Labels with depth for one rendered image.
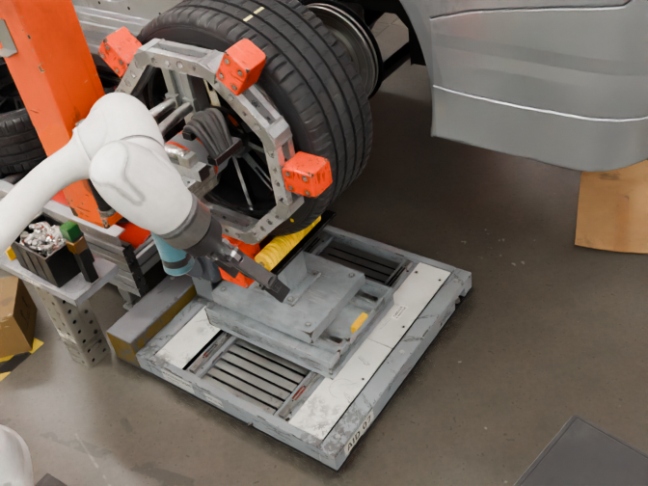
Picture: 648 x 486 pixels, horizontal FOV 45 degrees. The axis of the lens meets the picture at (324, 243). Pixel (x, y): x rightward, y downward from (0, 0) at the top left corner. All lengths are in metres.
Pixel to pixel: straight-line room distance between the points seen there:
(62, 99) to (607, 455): 1.62
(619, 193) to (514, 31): 1.41
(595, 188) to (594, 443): 1.44
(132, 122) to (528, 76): 0.96
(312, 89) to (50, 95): 0.73
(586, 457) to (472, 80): 0.91
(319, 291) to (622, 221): 1.18
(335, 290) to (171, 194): 1.29
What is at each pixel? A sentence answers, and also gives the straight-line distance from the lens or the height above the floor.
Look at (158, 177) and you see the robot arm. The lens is 1.20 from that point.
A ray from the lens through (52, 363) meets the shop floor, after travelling 2.86.
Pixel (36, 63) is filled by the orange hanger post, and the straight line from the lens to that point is 2.16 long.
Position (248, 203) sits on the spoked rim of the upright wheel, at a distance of 2.19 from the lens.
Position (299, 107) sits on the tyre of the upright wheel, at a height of 1.00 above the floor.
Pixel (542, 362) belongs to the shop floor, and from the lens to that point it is 2.51.
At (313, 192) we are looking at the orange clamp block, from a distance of 1.80.
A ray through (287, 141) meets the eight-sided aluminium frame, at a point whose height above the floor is 0.93.
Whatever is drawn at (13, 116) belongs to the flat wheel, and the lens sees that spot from 3.27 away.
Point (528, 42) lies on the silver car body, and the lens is 1.85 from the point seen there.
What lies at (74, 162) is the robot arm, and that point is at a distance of 1.34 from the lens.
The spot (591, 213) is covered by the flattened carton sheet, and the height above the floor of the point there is 0.01.
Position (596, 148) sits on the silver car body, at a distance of 1.93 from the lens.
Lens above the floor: 1.90
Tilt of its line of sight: 40 degrees down
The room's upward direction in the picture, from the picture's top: 10 degrees counter-clockwise
